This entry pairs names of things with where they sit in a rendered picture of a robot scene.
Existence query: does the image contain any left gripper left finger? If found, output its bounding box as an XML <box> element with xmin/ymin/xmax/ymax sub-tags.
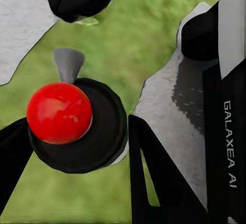
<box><xmin>0</xmin><ymin>118</ymin><xmax>34</xmax><ymax>216</ymax></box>

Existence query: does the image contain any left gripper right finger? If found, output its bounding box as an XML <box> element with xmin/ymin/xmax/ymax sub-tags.
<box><xmin>128</xmin><ymin>114</ymin><xmax>215</xmax><ymax>224</ymax></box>

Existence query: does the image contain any insectifuge atomizer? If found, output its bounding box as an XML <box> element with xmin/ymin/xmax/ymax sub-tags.
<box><xmin>27</xmin><ymin>48</ymin><xmax>129</xmax><ymax>174</ymax></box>

